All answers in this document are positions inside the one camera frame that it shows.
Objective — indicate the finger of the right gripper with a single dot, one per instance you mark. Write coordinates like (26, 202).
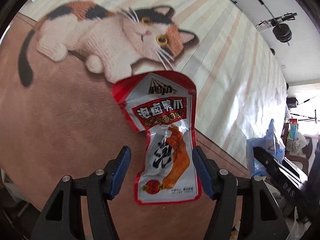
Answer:
(290, 181)

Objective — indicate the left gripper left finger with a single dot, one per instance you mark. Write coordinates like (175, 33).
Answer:
(61, 217)

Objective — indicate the blue plastic wrapper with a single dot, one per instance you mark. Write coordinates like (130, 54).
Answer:
(262, 151)

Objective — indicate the red silver snack wrapper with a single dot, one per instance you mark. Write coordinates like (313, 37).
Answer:
(162, 104)

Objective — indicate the cat print striped tablecloth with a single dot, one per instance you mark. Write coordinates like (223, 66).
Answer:
(67, 122)

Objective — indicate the black dumbbell weight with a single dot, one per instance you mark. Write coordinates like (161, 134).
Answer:
(282, 32)

